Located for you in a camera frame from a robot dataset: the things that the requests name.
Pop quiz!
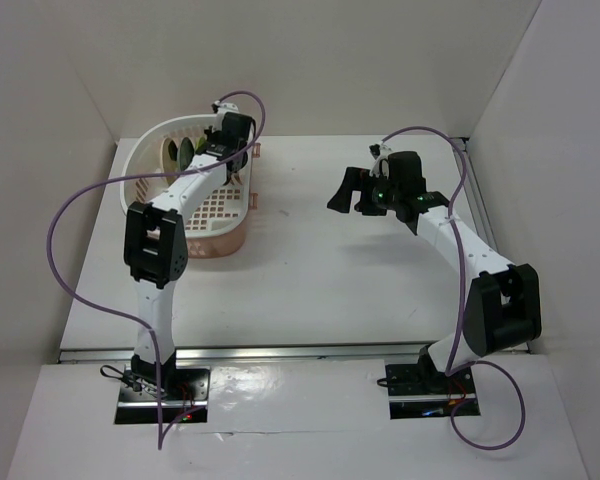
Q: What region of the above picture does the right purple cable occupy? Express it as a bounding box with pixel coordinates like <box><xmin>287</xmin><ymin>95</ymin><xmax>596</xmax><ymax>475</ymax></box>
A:
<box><xmin>382</xmin><ymin>125</ymin><xmax>527</xmax><ymax>450</ymax></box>

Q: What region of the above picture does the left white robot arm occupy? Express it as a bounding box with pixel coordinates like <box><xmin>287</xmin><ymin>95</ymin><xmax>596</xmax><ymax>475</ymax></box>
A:
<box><xmin>121</xmin><ymin>104</ymin><xmax>256</xmax><ymax>399</ymax></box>

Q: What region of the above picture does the green plate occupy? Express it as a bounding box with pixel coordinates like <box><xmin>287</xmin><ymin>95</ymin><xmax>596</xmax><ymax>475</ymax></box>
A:
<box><xmin>195</xmin><ymin>137</ymin><xmax>206</xmax><ymax>155</ymax></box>

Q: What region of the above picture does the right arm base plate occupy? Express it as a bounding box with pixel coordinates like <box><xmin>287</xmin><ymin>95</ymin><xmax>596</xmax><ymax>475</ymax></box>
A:
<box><xmin>376</xmin><ymin>364</ymin><xmax>481</xmax><ymax>420</ymax></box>

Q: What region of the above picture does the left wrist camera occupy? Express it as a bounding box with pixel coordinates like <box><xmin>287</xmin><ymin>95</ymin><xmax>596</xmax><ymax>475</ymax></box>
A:
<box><xmin>211</xmin><ymin>100</ymin><xmax>239</xmax><ymax>115</ymax></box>

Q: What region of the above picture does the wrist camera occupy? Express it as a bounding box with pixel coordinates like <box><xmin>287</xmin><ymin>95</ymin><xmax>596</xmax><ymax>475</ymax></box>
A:
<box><xmin>211</xmin><ymin>100</ymin><xmax>239</xmax><ymax>115</ymax></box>
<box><xmin>369</xmin><ymin>143</ymin><xmax>392</xmax><ymax>177</ymax></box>

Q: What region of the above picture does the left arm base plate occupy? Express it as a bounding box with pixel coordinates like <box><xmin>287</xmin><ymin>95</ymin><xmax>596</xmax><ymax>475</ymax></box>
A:
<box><xmin>100</xmin><ymin>365</ymin><xmax>211</xmax><ymax>425</ymax></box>

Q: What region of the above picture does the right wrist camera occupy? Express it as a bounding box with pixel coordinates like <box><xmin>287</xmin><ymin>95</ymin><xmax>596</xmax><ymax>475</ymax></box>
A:
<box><xmin>369</xmin><ymin>143</ymin><xmax>392</xmax><ymax>177</ymax></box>

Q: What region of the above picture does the purple cable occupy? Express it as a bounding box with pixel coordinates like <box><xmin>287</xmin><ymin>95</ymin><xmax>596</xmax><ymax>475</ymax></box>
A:
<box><xmin>382</xmin><ymin>125</ymin><xmax>527</xmax><ymax>450</ymax></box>
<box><xmin>47</xmin><ymin>90</ymin><xmax>267</xmax><ymax>450</ymax></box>

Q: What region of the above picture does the pink and white dish rack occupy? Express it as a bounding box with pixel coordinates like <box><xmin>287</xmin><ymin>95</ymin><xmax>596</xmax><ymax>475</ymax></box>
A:
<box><xmin>122</xmin><ymin>114</ymin><xmax>257</xmax><ymax>259</ymax></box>

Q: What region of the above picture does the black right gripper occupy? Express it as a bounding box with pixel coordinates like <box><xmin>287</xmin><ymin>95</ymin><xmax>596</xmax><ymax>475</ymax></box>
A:
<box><xmin>326</xmin><ymin>167</ymin><xmax>401</xmax><ymax>217</ymax></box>

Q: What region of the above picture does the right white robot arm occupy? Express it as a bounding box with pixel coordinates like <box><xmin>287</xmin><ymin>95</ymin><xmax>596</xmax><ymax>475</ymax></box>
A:
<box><xmin>327</xmin><ymin>146</ymin><xmax>542</xmax><ymax>392</ymax></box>

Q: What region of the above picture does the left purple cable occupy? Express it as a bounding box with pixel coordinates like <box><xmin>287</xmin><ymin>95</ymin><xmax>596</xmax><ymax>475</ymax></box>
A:
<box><xmin>47</xmin><ymin>90</ymin><xmax>267</xmax><ymax>450</ymax></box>

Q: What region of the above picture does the blue floral plate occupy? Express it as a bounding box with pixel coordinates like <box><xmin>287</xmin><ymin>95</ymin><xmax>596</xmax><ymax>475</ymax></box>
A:
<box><xmin>176</xmin><ymin>137</ymin><xmax>195</xmax><ymax>172</ymax></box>

